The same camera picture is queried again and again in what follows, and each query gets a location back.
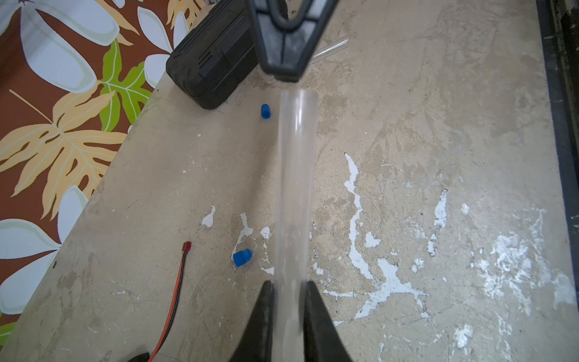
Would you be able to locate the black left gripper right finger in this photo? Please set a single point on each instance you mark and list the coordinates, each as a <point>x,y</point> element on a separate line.
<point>321,339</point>

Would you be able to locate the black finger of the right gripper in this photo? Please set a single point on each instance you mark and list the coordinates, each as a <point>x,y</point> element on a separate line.
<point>284,46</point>

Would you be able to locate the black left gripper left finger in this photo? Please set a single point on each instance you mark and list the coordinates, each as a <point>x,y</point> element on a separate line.
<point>256,341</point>

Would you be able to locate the clear test tube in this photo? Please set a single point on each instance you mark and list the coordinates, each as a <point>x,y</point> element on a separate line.
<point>297,133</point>

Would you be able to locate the blue stopper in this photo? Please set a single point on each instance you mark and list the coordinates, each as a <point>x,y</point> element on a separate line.
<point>242,257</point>
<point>265,111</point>

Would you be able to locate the black plastic case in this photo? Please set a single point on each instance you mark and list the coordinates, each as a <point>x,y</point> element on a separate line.
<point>214,57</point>

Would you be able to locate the black battery charging board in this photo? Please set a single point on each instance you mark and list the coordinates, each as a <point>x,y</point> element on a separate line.
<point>144,357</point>

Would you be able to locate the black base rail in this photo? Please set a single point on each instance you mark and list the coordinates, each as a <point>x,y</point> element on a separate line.
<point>565,119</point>

